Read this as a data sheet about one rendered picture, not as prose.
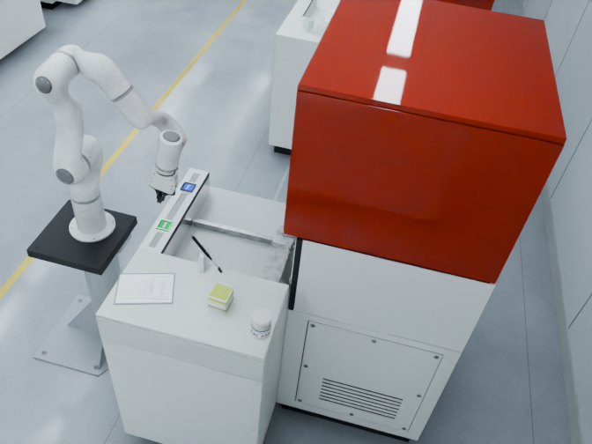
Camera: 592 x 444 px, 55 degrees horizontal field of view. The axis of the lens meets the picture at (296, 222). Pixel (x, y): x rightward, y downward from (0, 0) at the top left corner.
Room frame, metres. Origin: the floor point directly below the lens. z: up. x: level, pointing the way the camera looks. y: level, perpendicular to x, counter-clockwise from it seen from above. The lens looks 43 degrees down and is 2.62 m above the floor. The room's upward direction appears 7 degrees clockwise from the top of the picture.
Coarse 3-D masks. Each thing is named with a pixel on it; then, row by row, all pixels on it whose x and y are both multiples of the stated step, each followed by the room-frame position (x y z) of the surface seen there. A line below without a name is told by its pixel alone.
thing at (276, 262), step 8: (272, 248) 1.68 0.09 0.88; (280, 248) 1.69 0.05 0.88; (272, 256) 1.63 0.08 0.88; (280, 256) 1.64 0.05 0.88; (288, 256) 1.66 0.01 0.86; (272, 264) 1.59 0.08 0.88; (280, 264) 1.60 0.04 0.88; (264, 272) 1.54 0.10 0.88; (272, 272) 1.55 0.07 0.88; (280, 272) 1.55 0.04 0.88; (272, 280) 1.50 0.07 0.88
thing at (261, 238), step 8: (200, 224) 1.82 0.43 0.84; (208, 224) 1.82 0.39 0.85; (216, 224) 1.82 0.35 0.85; (224, 232) 1.80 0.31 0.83; (232, 232) 1.79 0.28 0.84; (240, 232) 1.79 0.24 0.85; (248, 232) 1.80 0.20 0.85; (256, 240) 1.77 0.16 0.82; (264, 240) 1.77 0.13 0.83; (272, 240) 1.76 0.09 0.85
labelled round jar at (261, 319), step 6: (258, 312) 1.20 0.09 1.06; (264, 312) 1.20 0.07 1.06; (252, 318) 1.17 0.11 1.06; (258, 318) 1.17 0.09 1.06; (264, 318) 1.18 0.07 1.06; (270, 318) 1.18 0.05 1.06; (252, 324) 1.17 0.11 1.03; (258, 324) 1.15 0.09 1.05; (264, 324) 1.15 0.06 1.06; (270, 324) 1.18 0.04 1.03; (252, 330) 1.16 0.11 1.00; (258, 330) 1.15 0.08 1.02; (264, 330) 1.15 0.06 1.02; (252, 336) 1.16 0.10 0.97; (258, 336) 1.15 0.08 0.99; (264, 336) 1.16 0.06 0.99
